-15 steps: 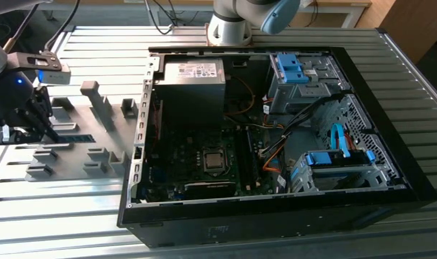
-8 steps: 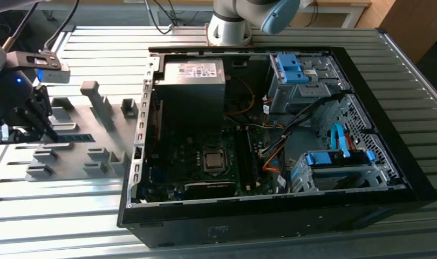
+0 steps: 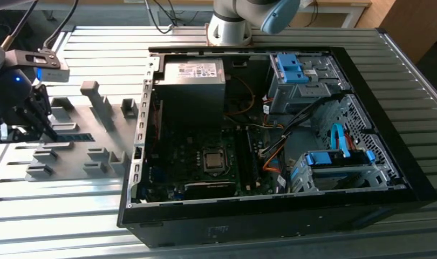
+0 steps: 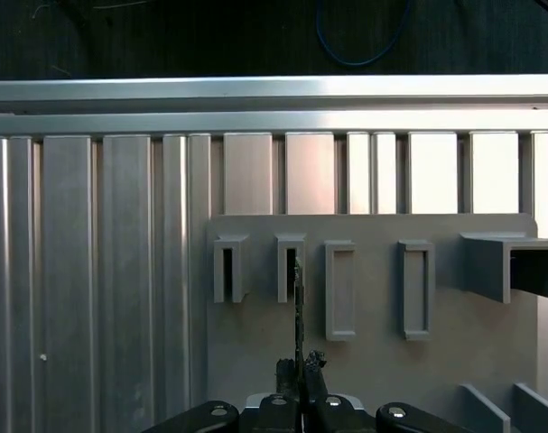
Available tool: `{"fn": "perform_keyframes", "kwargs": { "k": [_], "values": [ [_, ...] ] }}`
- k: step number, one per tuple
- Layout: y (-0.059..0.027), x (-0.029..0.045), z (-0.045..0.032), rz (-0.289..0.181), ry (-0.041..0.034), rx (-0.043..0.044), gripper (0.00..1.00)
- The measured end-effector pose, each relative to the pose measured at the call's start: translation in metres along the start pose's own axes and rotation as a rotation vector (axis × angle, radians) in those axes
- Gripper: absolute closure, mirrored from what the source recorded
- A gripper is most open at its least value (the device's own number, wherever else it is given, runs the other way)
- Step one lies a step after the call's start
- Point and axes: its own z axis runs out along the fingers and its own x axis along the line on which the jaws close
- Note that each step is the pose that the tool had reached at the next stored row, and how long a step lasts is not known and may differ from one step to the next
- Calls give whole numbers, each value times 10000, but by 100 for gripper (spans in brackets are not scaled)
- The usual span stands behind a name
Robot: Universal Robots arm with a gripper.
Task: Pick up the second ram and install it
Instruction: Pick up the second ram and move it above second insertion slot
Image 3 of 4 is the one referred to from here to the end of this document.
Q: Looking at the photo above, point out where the low grey drive cage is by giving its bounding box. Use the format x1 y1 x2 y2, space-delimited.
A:
289 151 398 193

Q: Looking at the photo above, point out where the silver CPU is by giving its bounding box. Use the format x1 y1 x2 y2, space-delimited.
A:
203 150 228 169

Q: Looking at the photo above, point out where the blue carrier with disk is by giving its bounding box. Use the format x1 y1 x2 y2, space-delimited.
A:
304 149 377 166

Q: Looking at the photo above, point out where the black PC case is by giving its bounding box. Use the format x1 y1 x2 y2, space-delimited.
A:
117 45 437 248

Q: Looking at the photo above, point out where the grey parts rack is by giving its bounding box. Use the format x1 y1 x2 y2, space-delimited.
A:
24 81 140 184

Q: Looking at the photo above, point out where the tall grey drive cage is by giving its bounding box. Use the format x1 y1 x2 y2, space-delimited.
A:
267 53 351 115

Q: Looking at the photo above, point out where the green motherboard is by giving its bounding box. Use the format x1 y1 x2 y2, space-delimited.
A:
145 126 288 202

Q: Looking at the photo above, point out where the black RAM slot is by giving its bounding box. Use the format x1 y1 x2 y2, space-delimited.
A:
236 126 248 189

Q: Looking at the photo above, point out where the blue plastic latch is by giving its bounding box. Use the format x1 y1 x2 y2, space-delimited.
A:
291 161 305 183

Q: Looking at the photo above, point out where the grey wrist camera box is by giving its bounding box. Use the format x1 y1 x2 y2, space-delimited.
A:
5 49 71 83

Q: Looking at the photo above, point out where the grey power supply unit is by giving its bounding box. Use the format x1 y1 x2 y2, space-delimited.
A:
153 58 228 127

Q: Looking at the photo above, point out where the wooden cabinet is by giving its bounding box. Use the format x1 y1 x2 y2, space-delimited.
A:
359 0 437 64

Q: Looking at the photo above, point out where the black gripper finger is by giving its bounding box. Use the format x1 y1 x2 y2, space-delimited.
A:
32 84 59 143
19 104 52 142

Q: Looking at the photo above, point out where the green RAM stick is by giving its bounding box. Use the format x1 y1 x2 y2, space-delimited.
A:
55 133 96 143

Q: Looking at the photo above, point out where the blue flat wire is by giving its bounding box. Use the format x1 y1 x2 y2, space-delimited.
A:
331 122 351 159

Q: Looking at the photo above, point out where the yellow wire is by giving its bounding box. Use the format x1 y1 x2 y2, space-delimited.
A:
224 77 256 117

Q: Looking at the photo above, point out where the orange wire bundle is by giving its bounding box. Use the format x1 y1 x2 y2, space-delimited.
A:
263 142 288 173

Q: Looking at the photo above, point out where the black camera cable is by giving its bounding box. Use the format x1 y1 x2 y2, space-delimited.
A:
41 0 79 51

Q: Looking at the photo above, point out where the black hanging cable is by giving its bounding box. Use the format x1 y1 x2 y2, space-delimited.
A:
308 0 320 28

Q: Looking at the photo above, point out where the black CPU socket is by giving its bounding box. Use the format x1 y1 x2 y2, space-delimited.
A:
201 146 231 176

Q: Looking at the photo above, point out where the black graphics card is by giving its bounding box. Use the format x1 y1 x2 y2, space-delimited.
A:
184 180 237 200

